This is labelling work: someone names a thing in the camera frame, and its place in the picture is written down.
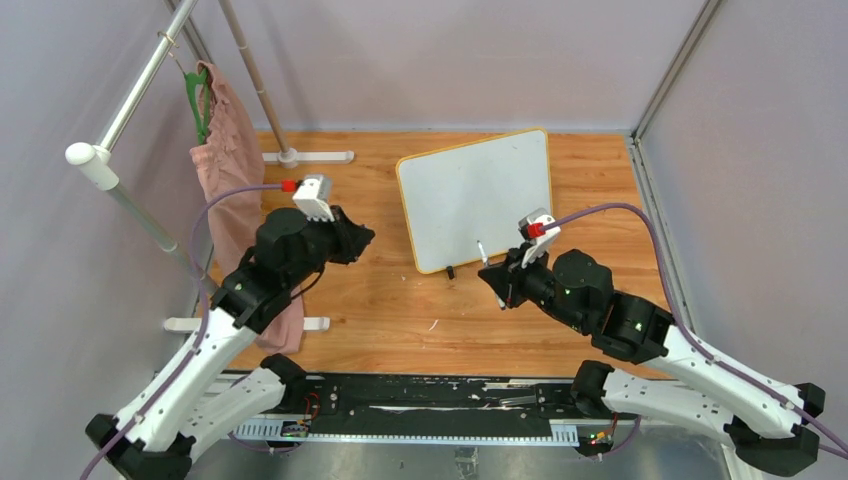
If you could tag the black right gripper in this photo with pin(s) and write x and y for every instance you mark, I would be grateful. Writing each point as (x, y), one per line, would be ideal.
(507, 280)

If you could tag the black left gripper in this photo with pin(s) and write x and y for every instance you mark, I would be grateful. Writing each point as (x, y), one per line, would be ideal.
(352, 236)

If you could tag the white whiteboard marker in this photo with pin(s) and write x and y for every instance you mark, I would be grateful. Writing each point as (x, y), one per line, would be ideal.
(483, 256)

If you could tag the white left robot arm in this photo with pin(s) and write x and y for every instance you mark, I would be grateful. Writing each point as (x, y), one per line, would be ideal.
(163, 431)

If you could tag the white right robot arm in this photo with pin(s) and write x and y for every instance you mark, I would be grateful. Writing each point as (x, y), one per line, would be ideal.
(762, 420)

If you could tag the yellow framed whiteboard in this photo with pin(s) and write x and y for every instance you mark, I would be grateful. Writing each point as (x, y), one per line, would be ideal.
(477, 191)

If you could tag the pink hanging garment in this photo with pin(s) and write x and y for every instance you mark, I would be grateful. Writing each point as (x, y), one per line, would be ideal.
(228, 159)

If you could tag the green clothes hanger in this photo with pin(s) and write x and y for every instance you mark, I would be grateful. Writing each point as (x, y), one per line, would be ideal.
(200, 101)

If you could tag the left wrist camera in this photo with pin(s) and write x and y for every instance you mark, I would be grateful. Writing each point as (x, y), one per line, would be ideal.
(312, 198)

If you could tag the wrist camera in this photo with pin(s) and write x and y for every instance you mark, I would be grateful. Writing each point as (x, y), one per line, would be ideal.
(312, 198)
(539, 233)

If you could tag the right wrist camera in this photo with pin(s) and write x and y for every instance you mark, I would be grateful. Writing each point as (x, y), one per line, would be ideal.
(539, 233)

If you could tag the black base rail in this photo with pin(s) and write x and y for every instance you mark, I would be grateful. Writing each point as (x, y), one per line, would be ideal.
(427, 409)

